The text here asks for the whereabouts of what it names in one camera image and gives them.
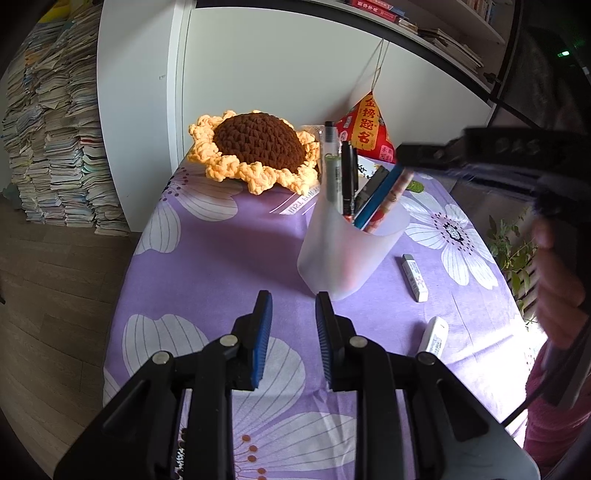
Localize purple floral tablecloth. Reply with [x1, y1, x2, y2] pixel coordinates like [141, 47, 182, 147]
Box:
[102, 152, 551, 480]

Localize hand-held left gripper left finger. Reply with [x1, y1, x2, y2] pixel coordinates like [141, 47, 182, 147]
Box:
[53, 290, 274, 480]

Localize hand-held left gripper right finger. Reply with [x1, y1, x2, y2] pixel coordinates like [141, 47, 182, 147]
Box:
[315, 291, 542, 480]

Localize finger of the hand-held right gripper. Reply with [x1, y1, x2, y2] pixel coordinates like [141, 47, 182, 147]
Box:
[444, 167, 546, 202]
[396, 126, 572, 175]

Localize clear pen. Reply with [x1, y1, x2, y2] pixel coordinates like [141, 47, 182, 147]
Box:
[322, 121, 341, 205]

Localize white cabinet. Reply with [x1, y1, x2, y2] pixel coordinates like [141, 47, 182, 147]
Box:
[96, 0, 496, 233]

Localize crochet sunflower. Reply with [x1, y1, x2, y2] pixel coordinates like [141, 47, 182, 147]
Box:
[187, 109, 322, 195]

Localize black pen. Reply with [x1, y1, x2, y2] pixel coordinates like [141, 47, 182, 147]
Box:
[341, 140, 360, 217]

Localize red triangular pouch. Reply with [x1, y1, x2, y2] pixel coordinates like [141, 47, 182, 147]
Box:
[334, 91, 399, 165]

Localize translucent white pen cup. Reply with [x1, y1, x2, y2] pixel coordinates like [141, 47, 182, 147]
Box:
[297, 179, 410, 302]

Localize row of shelf books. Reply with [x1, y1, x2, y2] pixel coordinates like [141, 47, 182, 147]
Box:
[341, 0, 509, 89]

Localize grey marker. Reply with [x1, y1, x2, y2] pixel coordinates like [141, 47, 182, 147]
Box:
[357, 165, 391, 209]

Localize person's right hand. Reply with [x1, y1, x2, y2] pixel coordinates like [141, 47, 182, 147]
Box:
[530, 220, 588, 352]

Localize hanging string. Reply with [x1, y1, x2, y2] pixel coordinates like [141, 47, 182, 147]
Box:
[368, 38, 389, 96]

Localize white eraser with sleeve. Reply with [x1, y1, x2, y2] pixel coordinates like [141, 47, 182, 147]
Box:
[400, 253, 430, 304]

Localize green potted plant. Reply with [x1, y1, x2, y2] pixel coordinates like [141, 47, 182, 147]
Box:
[486, 207, 540, 274]

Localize stack of books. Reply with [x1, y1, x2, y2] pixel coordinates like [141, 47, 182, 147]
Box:
[0, 4, 131, 238]

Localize black cable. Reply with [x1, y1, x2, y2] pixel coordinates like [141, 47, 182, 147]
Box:
[501, 364, 557, 428]

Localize pink checked pen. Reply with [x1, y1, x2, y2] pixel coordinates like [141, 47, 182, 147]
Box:
[364, 168, 415, 232]

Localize clear plastic flower wrap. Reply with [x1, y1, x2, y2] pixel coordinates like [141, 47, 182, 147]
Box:
[299, 123, 328, 145]

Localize blue pen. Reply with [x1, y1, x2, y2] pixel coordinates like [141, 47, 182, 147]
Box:
[353, 164, 407, 230]

